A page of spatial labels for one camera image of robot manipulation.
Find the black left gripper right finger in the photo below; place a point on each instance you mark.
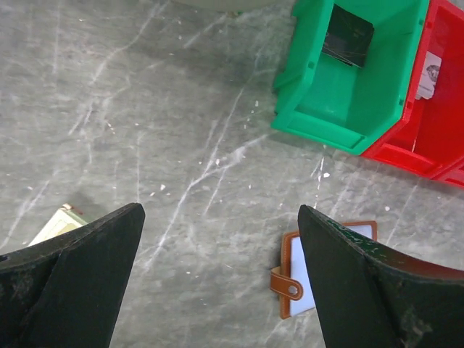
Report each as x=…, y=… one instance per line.
x=422, y=301

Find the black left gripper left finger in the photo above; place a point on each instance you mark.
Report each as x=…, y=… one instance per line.
x=67, y=291

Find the brown leather card holder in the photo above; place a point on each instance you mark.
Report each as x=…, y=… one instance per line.
x=293, y=275

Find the black VIP card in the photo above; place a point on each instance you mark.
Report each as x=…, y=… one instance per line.
x=348, y=37

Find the silver white card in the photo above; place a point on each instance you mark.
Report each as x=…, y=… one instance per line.
x=429, y=76

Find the white cardboard box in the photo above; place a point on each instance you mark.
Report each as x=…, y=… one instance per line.
x=67, y=218

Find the red right plastic bin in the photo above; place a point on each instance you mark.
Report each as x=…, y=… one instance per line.
x=453, y=176

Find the red plastic bin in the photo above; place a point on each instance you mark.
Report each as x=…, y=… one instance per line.
x=428, y=138
x=453, y=176

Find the red middle plastic bin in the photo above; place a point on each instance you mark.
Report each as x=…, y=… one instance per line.
x=428, y=138

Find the green plastic bin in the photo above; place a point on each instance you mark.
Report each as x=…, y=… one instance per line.
x=342, y=105

